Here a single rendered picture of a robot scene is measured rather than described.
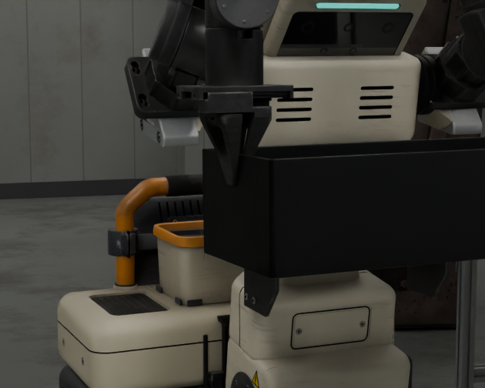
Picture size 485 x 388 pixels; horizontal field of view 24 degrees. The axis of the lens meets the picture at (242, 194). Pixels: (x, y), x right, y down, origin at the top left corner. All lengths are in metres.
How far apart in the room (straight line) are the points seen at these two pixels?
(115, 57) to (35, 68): 0.61
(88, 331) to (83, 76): 6.98
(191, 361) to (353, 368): 0.32
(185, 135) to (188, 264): 0.40
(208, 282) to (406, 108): 0.46
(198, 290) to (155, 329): 0.11
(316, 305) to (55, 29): 7.20
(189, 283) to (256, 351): 0.29
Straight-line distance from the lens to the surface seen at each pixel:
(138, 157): 8.79
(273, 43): 1.47
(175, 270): 1.83
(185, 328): 1.77
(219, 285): 1.83
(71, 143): 8.70
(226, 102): 1.07
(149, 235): 1.98
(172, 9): 1.33
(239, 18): 1.01
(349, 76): 1.52
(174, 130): 1.44
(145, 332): 1.75
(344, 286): 1.59
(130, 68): 1.46
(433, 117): 1.64
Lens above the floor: 1.25
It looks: 8 degrees down
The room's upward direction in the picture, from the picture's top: straight up
